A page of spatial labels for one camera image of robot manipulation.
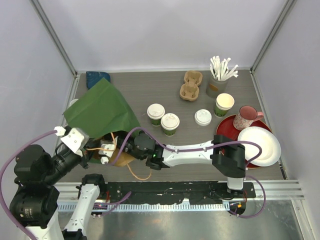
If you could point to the pink speckled mug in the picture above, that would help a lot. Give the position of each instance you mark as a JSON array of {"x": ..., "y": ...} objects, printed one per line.
[{"x": 246, "y": 116}]

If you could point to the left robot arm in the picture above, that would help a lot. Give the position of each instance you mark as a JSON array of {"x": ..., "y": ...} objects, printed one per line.
[{"x": 35, "y": 204}]

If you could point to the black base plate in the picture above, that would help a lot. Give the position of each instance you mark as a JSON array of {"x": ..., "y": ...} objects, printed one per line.
[{"x": 174, "y": 192}]

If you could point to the blue ceramic dish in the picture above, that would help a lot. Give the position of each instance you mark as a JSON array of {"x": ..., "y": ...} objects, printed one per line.
[{"x": 93, "y": 77}]

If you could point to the white cup lid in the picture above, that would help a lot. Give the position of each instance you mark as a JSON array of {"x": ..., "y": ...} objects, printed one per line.
[
  {"x": 170, "y": 121},
  {"x": 155, "y": 111}
]

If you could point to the small copper cup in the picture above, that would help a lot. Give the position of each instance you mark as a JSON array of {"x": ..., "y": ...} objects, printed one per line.
[{"x": 72, "y": 102}]

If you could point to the stack of white lids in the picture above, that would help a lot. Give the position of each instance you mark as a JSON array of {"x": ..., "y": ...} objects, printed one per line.
[{"x": 203, "y": 117}]

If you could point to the white wrapped straws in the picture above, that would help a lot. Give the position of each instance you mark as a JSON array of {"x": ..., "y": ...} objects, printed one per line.
[{"x": 220, "y": 69}]

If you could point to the stack of green cups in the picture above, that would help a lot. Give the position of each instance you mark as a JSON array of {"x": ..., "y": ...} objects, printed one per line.
[{"x": 223, "y": 103}]

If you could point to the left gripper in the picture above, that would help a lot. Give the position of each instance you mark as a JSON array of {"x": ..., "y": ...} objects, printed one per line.
[{"x": 83, "y": 161}]

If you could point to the green paper bag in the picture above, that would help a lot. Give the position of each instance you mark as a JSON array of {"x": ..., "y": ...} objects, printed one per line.
[{"x": 100, "y": 111}]

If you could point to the red round tray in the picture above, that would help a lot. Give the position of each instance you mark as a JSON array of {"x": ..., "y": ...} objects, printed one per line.
[{"x": 227, "y": 129}]

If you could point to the grey straw holder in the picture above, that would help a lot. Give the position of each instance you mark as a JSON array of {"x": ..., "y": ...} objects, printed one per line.
[{"x": 215, "y": 87}]

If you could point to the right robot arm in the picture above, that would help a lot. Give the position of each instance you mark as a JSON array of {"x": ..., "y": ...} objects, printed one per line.
[{"x": 228, "y": 159}]

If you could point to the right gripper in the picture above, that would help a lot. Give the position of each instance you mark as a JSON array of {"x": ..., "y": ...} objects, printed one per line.
[{"x": 118, "y": 138}]

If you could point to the white plate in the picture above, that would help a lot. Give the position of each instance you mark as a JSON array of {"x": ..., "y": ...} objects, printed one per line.
[{"x": 271, "y": 149}]

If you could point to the cardboard cup carrier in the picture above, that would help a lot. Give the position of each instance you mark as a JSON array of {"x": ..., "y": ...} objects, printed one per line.
[{"x": 189, "y": 91}]

